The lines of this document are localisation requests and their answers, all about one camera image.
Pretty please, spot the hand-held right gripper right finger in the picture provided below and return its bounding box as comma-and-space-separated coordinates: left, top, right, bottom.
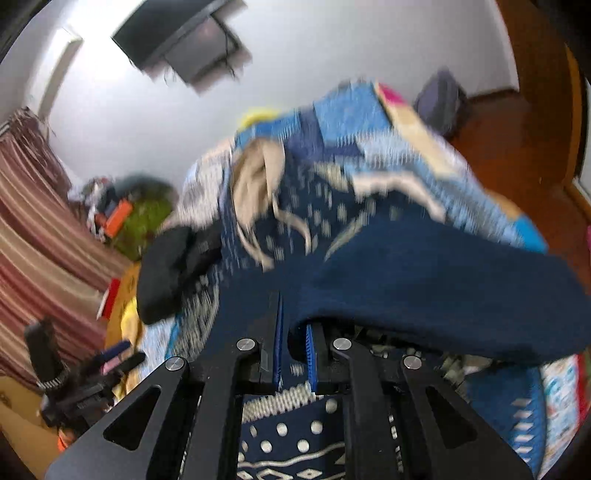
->
302, 323, 536, 480

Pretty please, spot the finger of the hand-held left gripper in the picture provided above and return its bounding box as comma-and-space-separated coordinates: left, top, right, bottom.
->
104, 353, 146, 377
95, 339, 132, 365

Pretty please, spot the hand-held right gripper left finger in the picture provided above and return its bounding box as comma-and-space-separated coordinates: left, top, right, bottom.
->
44, 290, 284, 480

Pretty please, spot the navy patterned sweater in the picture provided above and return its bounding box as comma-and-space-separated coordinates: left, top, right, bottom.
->
185, 152, 591, 480

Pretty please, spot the red packet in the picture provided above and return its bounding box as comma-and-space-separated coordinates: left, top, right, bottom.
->
97, 277, 123, 319

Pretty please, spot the cardboard box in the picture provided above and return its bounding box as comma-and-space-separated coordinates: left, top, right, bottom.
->
0, 374, 61, 462

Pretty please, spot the black cloth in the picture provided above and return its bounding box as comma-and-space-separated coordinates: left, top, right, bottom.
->
136, 226, 222, 324

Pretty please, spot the orange box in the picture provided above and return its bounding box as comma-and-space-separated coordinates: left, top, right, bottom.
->
104, 200, 132, 236

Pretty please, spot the green heap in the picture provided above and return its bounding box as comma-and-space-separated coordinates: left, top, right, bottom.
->
115, 178, 178, 259

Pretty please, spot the striped curtain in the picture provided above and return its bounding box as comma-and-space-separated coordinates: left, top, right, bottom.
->
0, 108, 134, 393

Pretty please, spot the yellow cloth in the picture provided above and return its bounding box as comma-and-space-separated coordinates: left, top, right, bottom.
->
240, 108, 278, 132

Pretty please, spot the patchwork printed blanket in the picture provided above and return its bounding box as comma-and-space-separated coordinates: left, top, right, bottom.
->
139, 80, 585, 476

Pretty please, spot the white air conditioner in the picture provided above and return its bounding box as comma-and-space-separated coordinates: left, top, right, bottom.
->
39, 28, 84, 121

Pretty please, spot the brown wooden wardrobe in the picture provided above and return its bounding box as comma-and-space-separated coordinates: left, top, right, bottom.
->
496, 0, 591, 204

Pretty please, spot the black wall television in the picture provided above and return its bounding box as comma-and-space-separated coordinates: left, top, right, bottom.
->
111, 0, 254, 95

